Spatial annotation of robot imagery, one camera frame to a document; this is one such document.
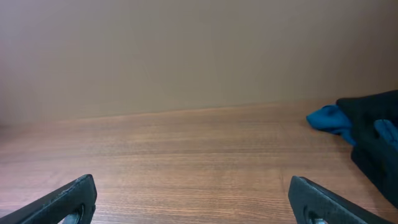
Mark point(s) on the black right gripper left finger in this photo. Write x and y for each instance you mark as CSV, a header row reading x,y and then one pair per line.
x,y
72,203

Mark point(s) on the black garment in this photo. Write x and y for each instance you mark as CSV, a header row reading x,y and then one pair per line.
x,y
374,130

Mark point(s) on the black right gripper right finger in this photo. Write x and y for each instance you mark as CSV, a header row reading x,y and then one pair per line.
x,y
311,204

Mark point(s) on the blue garment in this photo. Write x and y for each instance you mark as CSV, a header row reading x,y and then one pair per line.
x,y
331,119

